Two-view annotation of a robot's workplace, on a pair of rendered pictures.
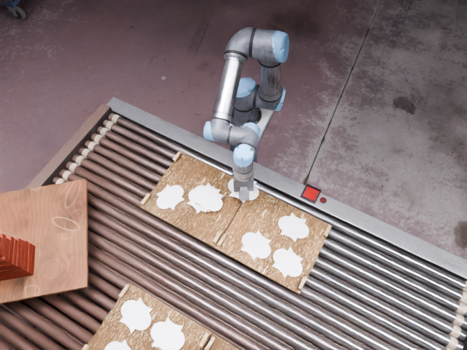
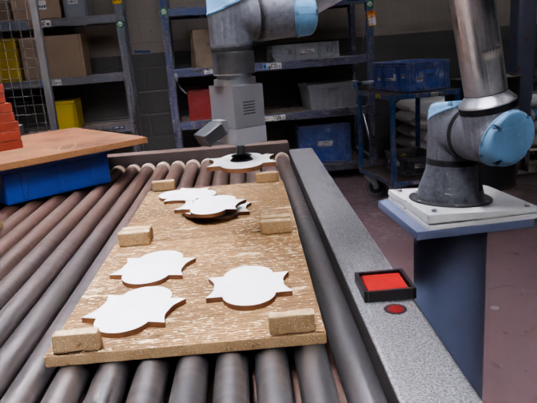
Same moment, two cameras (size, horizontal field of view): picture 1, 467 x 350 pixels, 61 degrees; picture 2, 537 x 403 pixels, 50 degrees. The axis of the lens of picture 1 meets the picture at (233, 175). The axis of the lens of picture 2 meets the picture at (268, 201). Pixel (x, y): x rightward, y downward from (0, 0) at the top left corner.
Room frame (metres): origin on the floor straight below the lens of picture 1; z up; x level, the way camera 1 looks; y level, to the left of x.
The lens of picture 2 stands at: (0.25, -0.95, 1.29)
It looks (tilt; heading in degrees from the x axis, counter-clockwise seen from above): 15 degrees down; 57
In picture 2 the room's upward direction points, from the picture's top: 4 degrees counter-clockwise
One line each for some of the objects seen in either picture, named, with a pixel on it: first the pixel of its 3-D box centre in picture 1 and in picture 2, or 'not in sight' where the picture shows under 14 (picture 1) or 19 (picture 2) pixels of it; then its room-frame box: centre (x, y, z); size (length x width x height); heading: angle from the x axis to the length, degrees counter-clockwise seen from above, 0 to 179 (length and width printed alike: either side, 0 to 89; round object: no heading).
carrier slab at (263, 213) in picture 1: (274, 237); (198, 284); (0.61, -0.17, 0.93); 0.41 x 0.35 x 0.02; 58
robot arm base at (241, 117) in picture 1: (244, 108); (451, 177); (1.33, -0.07, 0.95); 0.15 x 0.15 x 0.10
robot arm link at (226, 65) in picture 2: (242, 169); (232, 65); (0.79, -0.04, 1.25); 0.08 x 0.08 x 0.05
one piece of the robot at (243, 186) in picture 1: (242, 183); (225, 110); (0.76, -0.04, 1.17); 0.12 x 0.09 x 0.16; 0
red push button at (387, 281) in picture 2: (310, 194); (383, 285); (0.82, -0.37, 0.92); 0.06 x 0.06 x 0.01; 59
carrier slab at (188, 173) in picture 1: (196, 196); (212, 210); (0.83, 0.18, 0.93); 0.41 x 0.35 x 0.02; 59
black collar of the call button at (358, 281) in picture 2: (310, 193); (383, 285); (0.82, -0.37, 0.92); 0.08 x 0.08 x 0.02; 59
